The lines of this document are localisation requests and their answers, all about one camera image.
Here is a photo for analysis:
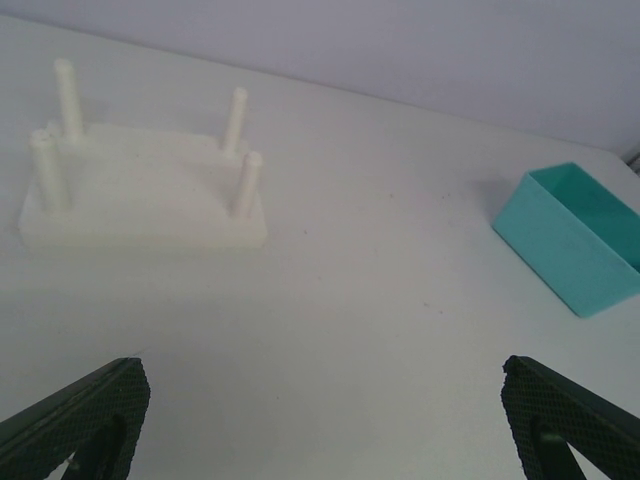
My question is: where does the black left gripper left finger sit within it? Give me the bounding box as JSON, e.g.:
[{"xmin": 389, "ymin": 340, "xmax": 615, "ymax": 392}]
[{"xmin": 1, "ymin": 357, "xmax": 149, "ymax": 479}]

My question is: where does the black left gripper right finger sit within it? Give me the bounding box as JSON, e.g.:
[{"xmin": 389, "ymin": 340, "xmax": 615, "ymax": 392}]
[{"xmin": 501, "ymin": 355, "xmax": 639, "ymax": 479}]

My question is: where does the teal plastic bin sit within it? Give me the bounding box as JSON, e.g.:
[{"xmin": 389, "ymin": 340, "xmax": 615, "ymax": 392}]
[{"xmin": 492, "ymin": 163, "xmax": 639, "ymax": 318}]

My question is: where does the white four-peg fixture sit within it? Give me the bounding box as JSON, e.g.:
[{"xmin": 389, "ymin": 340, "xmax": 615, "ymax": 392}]
[{"xmin": 18, "ymin": 59, "xmax": 268, "ymax": 250}]

